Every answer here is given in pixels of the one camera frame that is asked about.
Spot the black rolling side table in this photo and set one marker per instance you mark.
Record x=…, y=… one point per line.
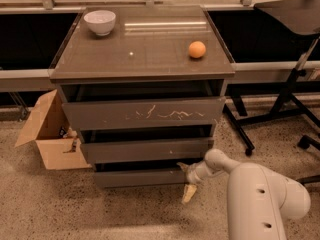
x=299, y=17

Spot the metal window ledge rail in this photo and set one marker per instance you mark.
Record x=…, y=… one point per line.
x=38, y=79

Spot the grey top drawer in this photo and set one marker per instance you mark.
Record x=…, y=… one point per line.
x=114, y=106

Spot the black office chair base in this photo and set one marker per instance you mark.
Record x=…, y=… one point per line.
x=304, y=143

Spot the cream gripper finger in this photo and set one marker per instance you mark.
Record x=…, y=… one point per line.
x=189, y=191
x=184, y=167

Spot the open cardboard box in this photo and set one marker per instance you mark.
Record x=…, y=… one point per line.
x=48, y=127

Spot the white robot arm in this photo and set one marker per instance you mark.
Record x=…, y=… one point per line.
x=259, y=200

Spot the orange fruit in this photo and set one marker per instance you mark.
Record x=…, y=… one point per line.
x=197, y=49

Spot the white ceramic bowl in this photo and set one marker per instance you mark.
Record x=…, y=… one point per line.
x=100, y=22

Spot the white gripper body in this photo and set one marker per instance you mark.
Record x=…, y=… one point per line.
x=192, y=175

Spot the grey middle drawer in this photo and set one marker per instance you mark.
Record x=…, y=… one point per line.
x=146, y=144

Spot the grey drawer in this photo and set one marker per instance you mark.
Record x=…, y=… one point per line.
x=114, y=106
x=146, y=144
x=141, y=173

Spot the grey drawer cabinet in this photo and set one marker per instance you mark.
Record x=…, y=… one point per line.
x=147, y=44

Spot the grey bottom drawer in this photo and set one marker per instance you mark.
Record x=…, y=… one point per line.
x=141, y=173

